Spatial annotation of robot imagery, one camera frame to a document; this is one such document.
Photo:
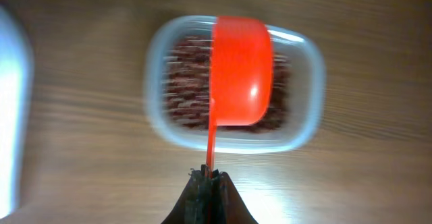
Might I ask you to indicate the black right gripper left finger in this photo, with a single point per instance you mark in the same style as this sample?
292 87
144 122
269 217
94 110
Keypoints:
192 206

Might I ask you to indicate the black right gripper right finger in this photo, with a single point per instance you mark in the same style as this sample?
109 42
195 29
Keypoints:
227 206

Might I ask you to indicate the orange measuring scoop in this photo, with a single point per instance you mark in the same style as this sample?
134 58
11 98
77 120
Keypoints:
240 77

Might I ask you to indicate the white digital kitchen scale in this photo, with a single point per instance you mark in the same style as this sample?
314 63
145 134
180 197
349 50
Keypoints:
17 72

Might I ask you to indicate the red adzuki beans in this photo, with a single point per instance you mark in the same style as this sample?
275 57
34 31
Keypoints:
186 88

